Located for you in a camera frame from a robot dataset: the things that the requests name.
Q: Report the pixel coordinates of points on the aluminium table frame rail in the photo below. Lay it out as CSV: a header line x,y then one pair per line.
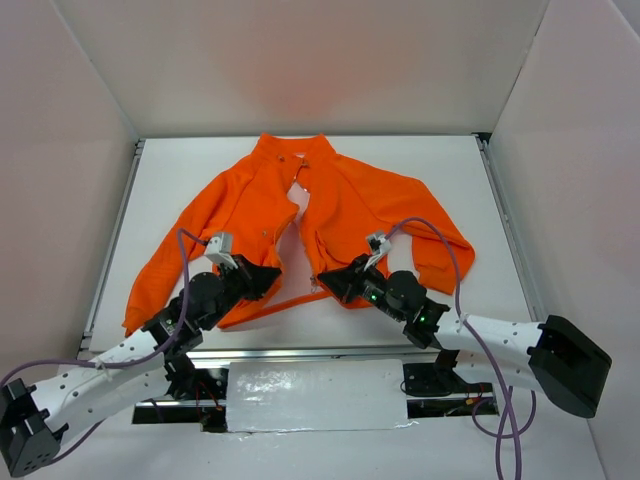
x,y
166,174

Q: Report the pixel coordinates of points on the orange zip jacket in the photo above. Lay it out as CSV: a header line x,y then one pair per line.
x,y
336,201

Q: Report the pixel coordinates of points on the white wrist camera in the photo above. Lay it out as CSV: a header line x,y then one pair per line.
x,y
219,250
379,245

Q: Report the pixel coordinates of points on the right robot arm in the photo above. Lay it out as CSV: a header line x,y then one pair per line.
x,y
553,357

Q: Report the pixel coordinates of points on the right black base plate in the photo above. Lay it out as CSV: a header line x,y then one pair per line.
x,y
434,394

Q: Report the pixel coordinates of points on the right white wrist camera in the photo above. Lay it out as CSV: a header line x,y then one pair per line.
x,y
379,245

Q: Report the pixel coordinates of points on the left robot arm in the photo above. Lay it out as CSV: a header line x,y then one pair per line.
x,y
39,420

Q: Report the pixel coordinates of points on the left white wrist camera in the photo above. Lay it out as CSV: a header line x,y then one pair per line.
x,y
219,250

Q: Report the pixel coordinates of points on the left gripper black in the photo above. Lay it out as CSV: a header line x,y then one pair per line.
x,y
247,273

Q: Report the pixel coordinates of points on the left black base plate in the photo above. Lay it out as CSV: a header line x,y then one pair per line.
x,y
201,403

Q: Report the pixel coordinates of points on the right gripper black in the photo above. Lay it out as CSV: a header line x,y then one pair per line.
x,y
353,276

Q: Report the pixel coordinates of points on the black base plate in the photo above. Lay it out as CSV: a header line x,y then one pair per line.
x,y
434,394
201,403

